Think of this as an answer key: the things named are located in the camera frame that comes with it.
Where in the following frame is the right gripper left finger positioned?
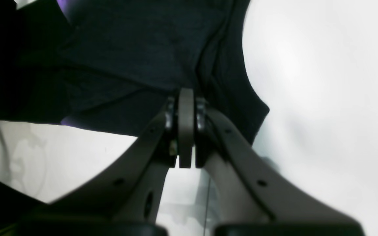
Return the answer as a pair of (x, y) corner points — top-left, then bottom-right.
(17, 88), (195, 236)

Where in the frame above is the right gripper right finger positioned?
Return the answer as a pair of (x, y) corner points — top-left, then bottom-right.
(195, 98), (364, 236)

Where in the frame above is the black T-shirt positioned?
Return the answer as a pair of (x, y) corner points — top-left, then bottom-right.
(0, 0), (269, 143)

